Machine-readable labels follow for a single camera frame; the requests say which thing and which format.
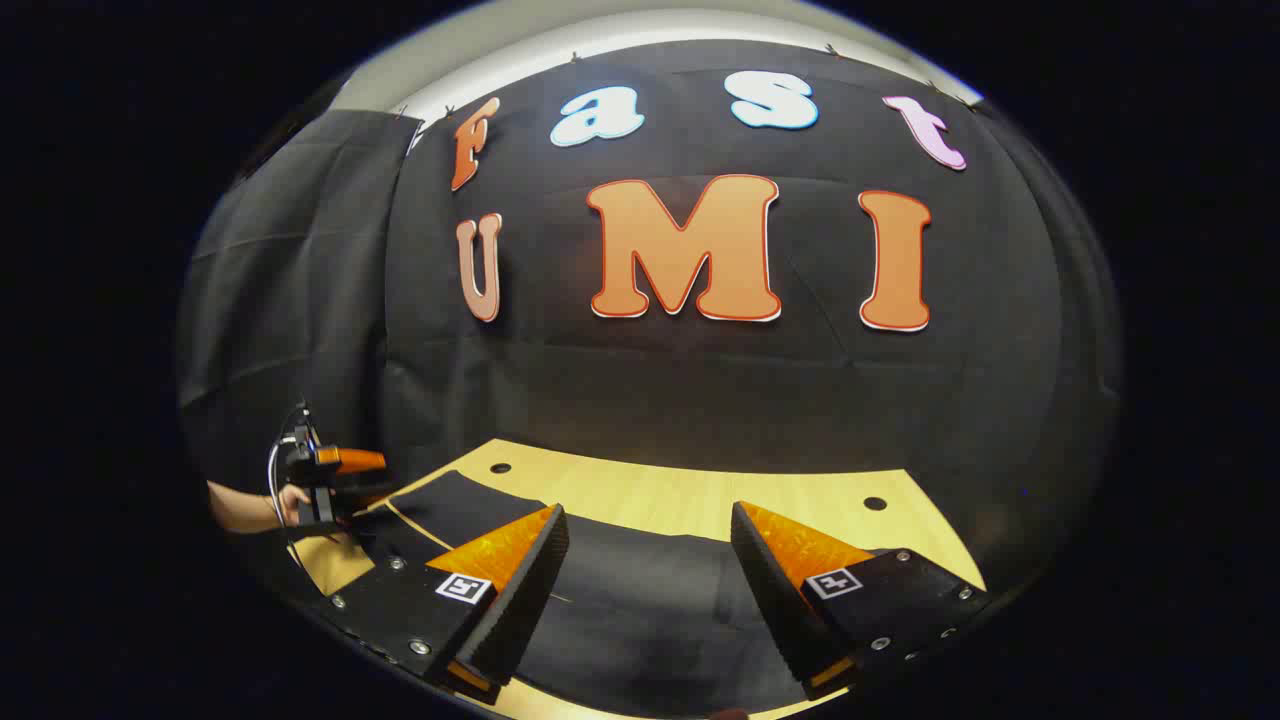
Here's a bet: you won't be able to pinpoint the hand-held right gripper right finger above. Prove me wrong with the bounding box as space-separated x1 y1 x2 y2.
730 500 993 702

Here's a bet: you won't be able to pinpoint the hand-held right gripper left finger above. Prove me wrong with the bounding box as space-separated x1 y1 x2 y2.
300 503 571 706

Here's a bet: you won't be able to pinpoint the dark jeans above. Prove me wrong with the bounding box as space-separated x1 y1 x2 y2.
340 470 871 719

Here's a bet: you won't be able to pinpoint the black backdrop cloth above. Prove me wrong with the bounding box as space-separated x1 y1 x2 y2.
178 40 1123 601

